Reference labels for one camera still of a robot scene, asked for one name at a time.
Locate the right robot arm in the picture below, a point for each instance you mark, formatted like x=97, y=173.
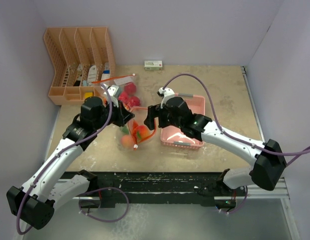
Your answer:
x=266, y=164

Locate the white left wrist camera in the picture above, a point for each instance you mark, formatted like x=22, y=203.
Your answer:
x=113, y=92

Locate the red apple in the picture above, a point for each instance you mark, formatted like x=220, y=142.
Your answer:
x=130, y=88

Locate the peach plastic file organizer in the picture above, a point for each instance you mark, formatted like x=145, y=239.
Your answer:
x=73, y=50

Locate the dark red round fruit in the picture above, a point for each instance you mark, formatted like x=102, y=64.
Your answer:
x=124, y=97

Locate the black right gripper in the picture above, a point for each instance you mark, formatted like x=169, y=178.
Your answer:
x=154, y=111

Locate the pink perforated plastic basket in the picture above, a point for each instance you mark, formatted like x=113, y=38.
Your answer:
x=173, y=137

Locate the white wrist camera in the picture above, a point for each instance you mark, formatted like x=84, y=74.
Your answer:
x=165, y=94
x=113, y=92

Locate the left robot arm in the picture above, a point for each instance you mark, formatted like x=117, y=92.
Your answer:
x=39, y=197

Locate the blue white box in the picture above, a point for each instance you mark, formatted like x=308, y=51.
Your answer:
x=105, y=75

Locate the clear orange-zipper top bag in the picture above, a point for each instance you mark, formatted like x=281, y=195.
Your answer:
x=121, y=81

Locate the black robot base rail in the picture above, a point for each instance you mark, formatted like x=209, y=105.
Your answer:
x=199, y=188

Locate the clear orange-zipper bag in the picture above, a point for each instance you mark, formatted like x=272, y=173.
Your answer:
x=140, y=114
x=121, y=81

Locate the green white small box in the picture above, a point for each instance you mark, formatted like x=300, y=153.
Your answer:
x=153, y=65

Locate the white leaflet package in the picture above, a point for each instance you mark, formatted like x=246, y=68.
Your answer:
x=92, y=75

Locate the watermelon slice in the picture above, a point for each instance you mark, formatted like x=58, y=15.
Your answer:
x=134, y=125

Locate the yellow grey stamp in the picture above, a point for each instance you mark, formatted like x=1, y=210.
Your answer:
x=88, y=95

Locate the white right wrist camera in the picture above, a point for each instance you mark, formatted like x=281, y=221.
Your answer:
x=165, y=94

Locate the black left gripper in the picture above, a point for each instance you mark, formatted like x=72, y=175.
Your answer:
x=122, y=115

